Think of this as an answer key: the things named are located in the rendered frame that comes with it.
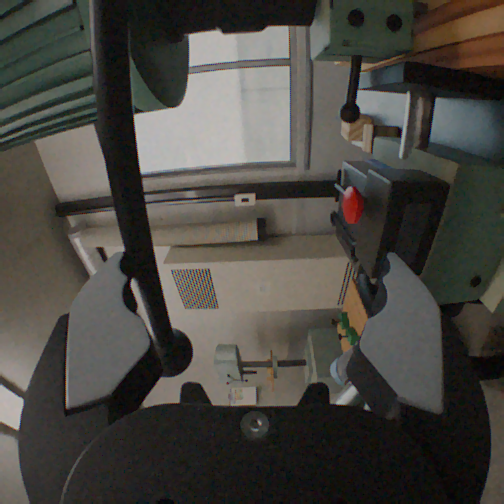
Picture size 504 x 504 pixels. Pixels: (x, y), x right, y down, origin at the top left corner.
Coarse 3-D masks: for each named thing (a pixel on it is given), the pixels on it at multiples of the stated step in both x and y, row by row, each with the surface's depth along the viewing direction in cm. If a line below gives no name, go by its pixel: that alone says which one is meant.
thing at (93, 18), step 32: (96, 0) 5; (128, 0) 6; (96, 32) 6; (128, 32) 6; (96, 64) 6; (128, 64) 7; (96, 96) 7; (128, 96) 7; (128, 128) 8; (128, 160) 8; (128, 192) 9; (128, 224) 9; (128, 256) 10; (160, 288) 12; (160, 320) 13; (160, 352) 14; (192, 352) 15
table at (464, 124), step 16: (368, 96) 35; (384, 96) 30; (400, 96) 26; (368, 112) 36; (384, 112) 31; (400, 112) 27; (448, 112) 18; (464, 112) 16; (480, 112) 14; (496, 112) 13; (400, 128) 27; (432, 128) 21; (448, 128) 19; (464, 128) 17; (480, 128) 15; (496, 128) 13; (448, 144) 19; (464, 144) 17; (480, 144) 15; (496, 144) 14; (496, 160) 14; (496, 272) 17; (496, 288) 17; (496, 304) 17
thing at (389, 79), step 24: (384, 72) 14; (408, 72) 12; (432, 72) 12; (456, 72) 12; (408, 96) 16; (432, 96) 15; (456, 96) 15; (480, 96) 12; (408, 120) 17; (432, 120) 16; (408, 144) 18
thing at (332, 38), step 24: (336, 0) 12; (360, 0) 12; (384, 0) 12; (408, 0) 11; (312, 24) 17; (336, 24) 13; (360, 24) 13; (384, 24) 13; (408, 24) 12; (312, 48) 18; (336, 48) 15; (360, 48) 14; (384, 48) 14; (408, 48) 13
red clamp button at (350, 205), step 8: (352, 192) 17; (344, 200) 18; (352, 200) 17; (360, 200) 17; (344, 208) 19; (352, 208) 17; (360, 208) 17; (344, 216) 19; (352, 216) 17; (360, 216) 18
